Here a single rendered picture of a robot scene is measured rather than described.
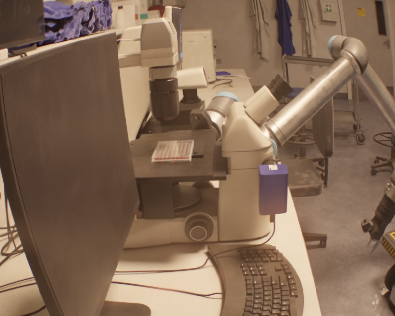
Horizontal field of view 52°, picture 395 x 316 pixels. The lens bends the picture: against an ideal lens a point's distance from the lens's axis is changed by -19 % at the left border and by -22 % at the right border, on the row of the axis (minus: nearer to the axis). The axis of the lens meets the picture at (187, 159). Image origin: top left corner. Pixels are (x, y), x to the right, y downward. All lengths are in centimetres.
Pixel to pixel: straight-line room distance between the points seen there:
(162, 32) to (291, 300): 66
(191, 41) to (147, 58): 233
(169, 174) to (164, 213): 14
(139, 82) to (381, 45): 606
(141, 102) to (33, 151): 129
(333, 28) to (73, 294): 684
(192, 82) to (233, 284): 103
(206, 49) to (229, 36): 353
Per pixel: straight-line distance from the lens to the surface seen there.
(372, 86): 184
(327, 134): 222
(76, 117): 62
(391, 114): 193
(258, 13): 683
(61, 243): 52
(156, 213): 114
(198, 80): 181
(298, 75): 710
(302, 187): 227
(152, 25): 110
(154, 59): 110
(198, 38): 342
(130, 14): 302
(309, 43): 696
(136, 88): 173
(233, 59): 698
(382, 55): 745
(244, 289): 94
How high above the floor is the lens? 129
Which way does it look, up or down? 17 degrees down
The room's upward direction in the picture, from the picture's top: 4 degrees counter-clockwise
